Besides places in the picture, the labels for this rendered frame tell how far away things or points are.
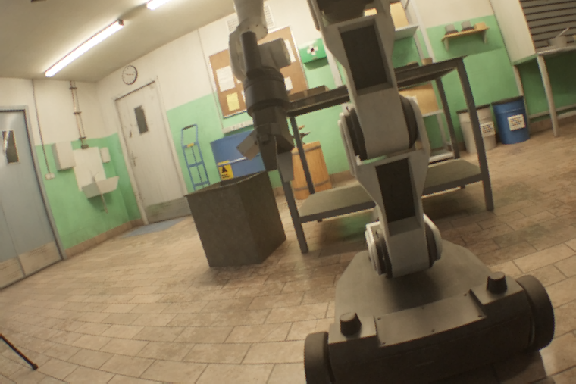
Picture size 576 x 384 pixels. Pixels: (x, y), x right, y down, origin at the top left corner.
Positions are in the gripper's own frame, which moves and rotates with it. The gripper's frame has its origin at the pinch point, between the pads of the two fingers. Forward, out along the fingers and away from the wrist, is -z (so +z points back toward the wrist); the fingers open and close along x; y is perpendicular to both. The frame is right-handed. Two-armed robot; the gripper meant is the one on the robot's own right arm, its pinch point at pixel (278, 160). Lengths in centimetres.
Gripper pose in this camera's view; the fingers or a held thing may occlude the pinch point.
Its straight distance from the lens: 62.0
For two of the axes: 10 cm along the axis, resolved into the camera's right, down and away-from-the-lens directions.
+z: -1.9, -9.5, 2.6
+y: 9.4, -2.5, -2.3
